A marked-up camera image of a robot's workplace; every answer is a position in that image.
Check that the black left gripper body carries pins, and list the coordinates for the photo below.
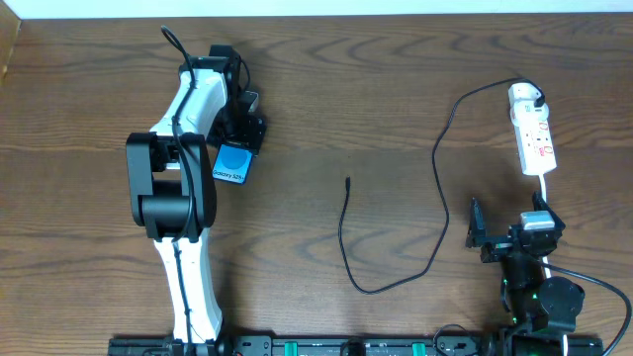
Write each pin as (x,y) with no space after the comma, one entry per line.
(252,131)

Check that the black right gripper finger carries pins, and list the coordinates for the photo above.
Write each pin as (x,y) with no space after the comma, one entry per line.
(539,204)
(477,231)

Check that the white power strip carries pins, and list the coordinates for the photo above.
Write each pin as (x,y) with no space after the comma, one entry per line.
(535,148)

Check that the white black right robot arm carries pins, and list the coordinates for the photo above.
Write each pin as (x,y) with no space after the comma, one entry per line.
(544,309)

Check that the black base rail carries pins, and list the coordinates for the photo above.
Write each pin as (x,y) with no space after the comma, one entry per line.
(262,345)

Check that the blue samsung galaxy phone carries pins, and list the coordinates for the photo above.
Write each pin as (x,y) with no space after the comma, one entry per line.
(232,164)

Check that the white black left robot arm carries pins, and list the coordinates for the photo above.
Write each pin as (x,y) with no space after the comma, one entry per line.
(209,133)

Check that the white usb wall charger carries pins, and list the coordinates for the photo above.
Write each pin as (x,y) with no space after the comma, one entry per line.
(526,104)

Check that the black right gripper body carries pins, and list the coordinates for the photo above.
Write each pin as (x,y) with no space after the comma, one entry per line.
(507,240)

